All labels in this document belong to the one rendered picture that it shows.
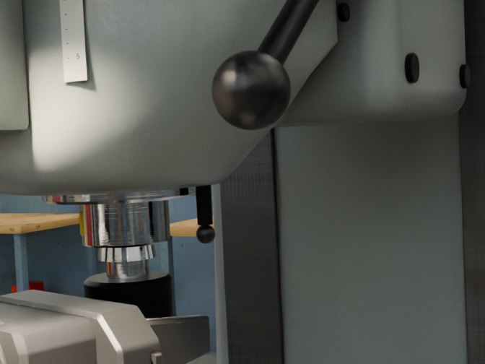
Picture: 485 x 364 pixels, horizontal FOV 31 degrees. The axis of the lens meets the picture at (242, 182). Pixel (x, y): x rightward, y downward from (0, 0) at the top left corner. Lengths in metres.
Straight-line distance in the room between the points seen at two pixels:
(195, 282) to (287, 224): 4.61
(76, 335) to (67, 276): 5.63
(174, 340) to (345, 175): 0.39
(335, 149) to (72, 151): 0.46
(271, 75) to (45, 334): 0.16
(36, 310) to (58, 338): 0.04
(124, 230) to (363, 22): 0.18
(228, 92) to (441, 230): 0.49
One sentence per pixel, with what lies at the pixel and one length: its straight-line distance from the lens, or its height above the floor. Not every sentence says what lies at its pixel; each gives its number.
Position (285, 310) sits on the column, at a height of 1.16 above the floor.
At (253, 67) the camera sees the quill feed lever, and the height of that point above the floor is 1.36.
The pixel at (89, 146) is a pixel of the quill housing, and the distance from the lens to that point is 0.38.
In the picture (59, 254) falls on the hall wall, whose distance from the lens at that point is 6.05.
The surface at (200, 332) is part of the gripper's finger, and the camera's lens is 0.47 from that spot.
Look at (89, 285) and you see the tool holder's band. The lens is 0.46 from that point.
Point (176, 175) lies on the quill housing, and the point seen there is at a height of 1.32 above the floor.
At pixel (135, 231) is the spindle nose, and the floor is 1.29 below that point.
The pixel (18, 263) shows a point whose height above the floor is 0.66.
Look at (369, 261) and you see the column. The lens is 0.81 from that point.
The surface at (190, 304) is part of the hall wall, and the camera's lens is 5.49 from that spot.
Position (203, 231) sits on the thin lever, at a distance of 0.44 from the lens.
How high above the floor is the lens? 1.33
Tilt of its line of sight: 3 degrees down
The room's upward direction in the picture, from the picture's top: 3 degrees counter-clockwise
